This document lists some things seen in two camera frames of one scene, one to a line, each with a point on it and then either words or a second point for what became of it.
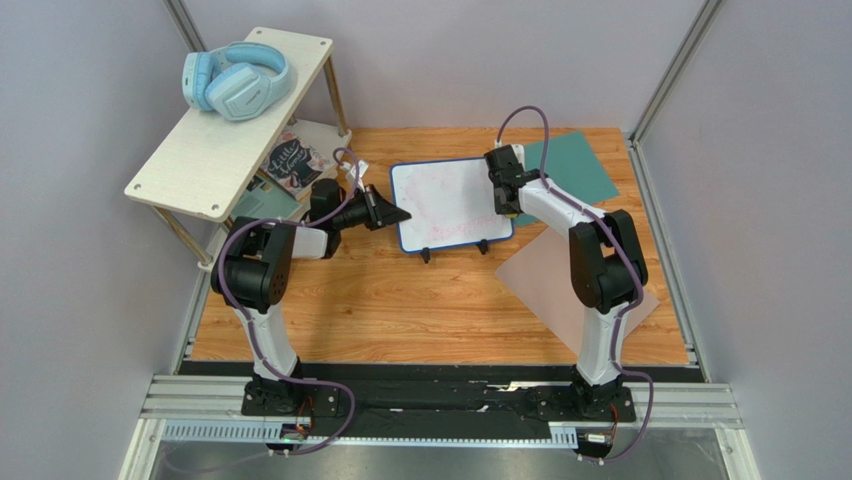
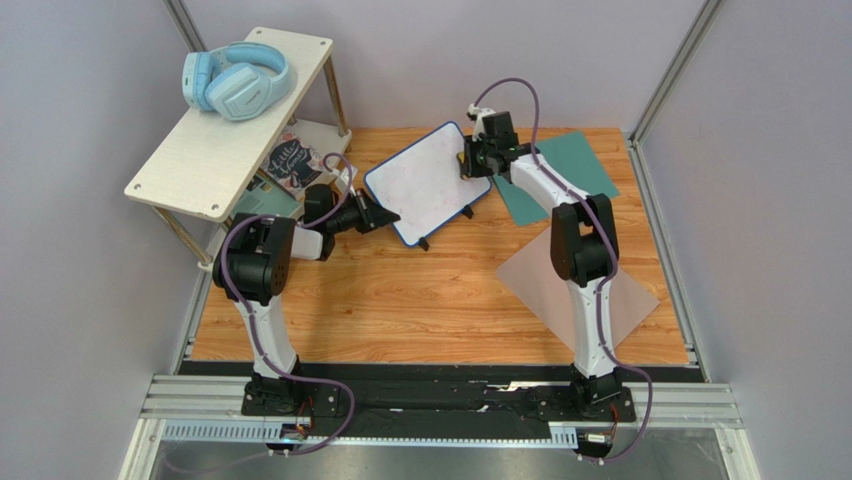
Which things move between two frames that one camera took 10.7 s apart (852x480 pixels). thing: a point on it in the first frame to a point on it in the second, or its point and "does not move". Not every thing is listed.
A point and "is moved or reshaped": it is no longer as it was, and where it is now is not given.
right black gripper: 504,199 to 474,157
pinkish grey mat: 540,275 does not move
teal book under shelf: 263,199 does not move
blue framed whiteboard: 451,203 is moved or reshaped
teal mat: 569,163 does not move
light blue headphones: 238,81 does not move
